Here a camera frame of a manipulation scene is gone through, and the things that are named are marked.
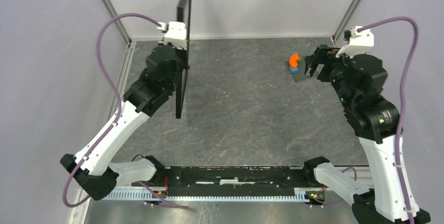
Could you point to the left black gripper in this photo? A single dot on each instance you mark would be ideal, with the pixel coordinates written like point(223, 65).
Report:
point(182, 52)

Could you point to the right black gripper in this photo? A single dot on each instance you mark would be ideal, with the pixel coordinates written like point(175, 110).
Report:
point(323, 51)

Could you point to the wooden picture frame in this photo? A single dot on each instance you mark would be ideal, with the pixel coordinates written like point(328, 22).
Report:
point(183, 15)

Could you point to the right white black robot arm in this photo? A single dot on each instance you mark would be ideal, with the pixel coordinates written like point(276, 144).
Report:
point(374, 123)

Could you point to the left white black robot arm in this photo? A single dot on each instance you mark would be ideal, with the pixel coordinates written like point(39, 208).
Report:
point(92, 167)

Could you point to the grey building block baseplate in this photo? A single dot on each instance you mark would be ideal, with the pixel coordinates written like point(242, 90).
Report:
point(300, 75)

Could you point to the orange arch block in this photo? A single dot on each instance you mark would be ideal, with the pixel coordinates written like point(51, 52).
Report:
point(293, 60)

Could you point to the blue building block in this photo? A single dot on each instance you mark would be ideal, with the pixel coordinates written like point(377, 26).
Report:
point(294, 70)

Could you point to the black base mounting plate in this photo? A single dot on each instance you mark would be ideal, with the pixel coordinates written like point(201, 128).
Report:
point(232, 180)

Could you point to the white slotted cable duct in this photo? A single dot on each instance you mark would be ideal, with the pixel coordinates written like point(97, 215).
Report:
point(145, 195)

